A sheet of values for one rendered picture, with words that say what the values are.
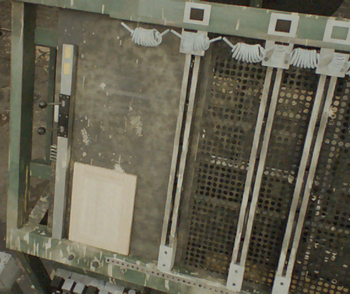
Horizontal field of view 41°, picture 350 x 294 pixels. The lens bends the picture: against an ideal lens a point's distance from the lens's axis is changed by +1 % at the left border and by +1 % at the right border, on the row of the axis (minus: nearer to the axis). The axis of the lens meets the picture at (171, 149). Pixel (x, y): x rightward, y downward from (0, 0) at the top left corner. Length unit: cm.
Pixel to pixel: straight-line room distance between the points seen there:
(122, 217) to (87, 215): 19
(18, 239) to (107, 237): 48
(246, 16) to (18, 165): 128
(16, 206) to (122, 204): 55
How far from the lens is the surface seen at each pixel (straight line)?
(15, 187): 244
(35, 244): 251
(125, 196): 222
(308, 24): 184
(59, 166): 229
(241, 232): 209
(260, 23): 185
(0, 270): 241
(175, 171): 205
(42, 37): 230
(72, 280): 247
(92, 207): 231
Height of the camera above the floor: 292
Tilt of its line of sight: 48 degrees down
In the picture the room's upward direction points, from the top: 4 degrees counter-clockwise
